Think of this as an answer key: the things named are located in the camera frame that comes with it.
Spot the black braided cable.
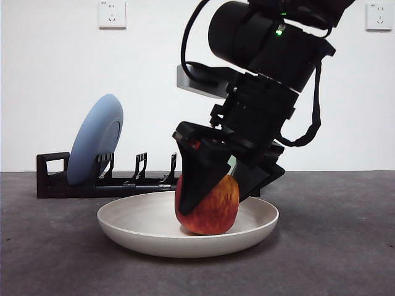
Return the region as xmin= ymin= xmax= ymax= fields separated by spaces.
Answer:
xmin=276 ymin=58 xmax=323 ymax=147

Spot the pale yellow cream plate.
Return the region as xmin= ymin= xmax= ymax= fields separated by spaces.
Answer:
xmin=96 ymin=191 xmax=280 ymax=259

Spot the red yellow apple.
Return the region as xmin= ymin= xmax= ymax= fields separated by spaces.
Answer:
xmin=175 ymin=174 xmax=241 ymax=235

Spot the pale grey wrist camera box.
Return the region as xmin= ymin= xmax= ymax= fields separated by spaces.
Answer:
xmin=177 ymin=63 xmax=234 ymax=99

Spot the black smooth cable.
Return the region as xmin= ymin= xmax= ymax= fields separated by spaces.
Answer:
xmin=180 ymin=0 xmax=231 ymax=86

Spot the blue plate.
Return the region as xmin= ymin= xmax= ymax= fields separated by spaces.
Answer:
xmin=67 ymin=94 xmax=124 ymax=186

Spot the black plate rack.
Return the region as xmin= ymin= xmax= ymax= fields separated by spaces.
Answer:
xmin=36 ymin=152 xmax=186 ymax=199

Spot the white wall socket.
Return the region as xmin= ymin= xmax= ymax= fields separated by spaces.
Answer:
xmin=365 ymin=2 xmax=393 ymax=31
xmin=98 ymin=1 xmax=127 ymax=30

